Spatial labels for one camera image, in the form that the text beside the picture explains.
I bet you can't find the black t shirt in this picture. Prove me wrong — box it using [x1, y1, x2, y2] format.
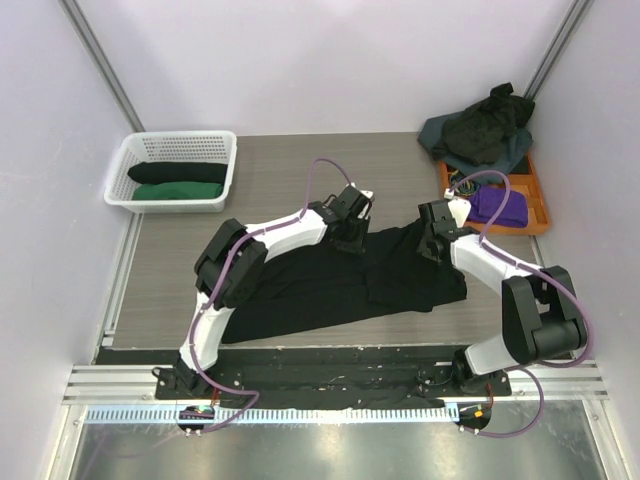
[127, 162, 228, 185]
[222, 221, 467, 344]

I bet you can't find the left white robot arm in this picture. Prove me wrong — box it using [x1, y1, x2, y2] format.
[171, 183, 374, 399]

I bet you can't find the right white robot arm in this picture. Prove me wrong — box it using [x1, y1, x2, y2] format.
[417, 198, 589, 395]

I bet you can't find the purple folded cloth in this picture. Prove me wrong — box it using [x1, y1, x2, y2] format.
[467, 185, 530, 229]

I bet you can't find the blue yellow patterned cloth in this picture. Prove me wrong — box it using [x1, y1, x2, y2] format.
[449, 170, 481, 197]

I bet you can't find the grey blue shirt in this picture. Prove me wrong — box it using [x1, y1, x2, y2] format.
[418, 112, 533, 175]

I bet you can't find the orange compartment tray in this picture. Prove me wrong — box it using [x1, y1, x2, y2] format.
[438, 153, 552, 236]

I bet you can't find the dark green crumpled shirt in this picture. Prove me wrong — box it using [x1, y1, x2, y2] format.
[432, 82, 535, 166]

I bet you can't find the white plastic basket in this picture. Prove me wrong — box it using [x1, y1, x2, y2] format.
[103, 130, 238, 214]

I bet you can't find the rolled green t shirt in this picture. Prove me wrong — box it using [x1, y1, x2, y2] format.
[132, 182, 224, 201]

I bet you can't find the rolled black t shirt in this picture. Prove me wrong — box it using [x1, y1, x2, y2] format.
[127, 162, 228, 185]

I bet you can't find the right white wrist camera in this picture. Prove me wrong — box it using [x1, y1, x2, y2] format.
[444, 189, 471, 228]

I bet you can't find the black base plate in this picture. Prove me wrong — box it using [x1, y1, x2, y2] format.
[96, 345, 513, 410]

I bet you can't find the right aluminium corner post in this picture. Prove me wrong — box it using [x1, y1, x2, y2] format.
[524, 0, 594, 101]

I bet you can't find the aluminium corner post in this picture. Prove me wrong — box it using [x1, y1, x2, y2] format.
[58, 0, 145, 133]
[524, 0, 594, 101]

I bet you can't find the white slotted cable duct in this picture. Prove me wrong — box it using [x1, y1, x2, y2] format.
[85, 403, 459, 426]

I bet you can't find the left aluminium corner post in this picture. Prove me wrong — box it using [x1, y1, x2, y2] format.
[58, 0, 145, 133]

